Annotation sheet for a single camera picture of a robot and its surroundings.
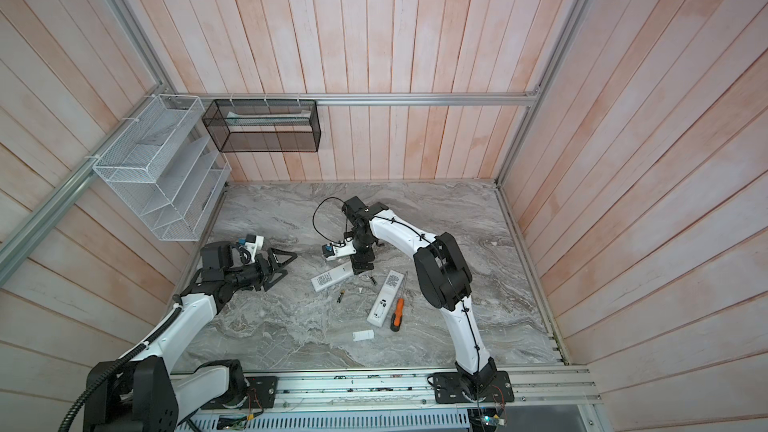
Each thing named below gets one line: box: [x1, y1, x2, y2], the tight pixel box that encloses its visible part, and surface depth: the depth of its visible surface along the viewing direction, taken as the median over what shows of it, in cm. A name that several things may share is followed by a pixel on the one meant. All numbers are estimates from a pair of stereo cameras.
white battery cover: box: [352, 330, 375, 342], surface depth 84 cm
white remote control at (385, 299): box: [366, 270, 405, 328], surface depth 90 cm
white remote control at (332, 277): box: [310, 261, 354, 293], surface depth 94 cm
